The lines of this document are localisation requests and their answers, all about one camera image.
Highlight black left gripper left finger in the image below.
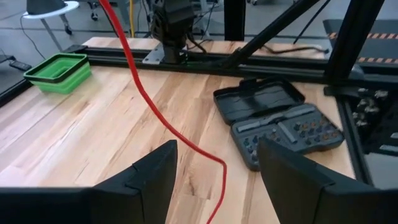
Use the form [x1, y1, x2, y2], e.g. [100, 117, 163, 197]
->
[93, 139, 178, 224]

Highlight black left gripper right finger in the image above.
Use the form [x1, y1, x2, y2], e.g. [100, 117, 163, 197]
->
[257, 136, 374, 224]

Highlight red cord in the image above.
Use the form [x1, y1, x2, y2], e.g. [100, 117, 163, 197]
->
[98, 0, 228, 224]

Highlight grey extension bar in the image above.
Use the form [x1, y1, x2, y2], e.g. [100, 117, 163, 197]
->
[277, 121, 299, 144]

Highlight open black bit case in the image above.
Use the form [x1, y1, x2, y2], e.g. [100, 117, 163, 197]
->
[213, 77, 345, 172]

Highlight black rack white labels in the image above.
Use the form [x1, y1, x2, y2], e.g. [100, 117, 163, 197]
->
[341, 88, 398, 156]

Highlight green plastic tray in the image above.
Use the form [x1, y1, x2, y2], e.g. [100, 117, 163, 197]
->
[23, 52, 93, 95]

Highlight black mat orange hazard stripes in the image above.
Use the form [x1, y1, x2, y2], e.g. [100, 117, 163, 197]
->
[322, 19, 398, 65]

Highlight black power adapter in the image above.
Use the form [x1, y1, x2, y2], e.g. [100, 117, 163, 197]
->
[8, 59, 33, 72]

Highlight grey screwdriver handle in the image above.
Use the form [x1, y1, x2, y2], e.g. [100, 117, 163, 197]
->
[236, 105, 317, 134]

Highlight brown cable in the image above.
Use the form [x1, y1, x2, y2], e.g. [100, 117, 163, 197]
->
[260, 44, 330, 56]

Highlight yellow hanging cable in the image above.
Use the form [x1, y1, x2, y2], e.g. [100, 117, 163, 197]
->
[128, 0, 137, 39]

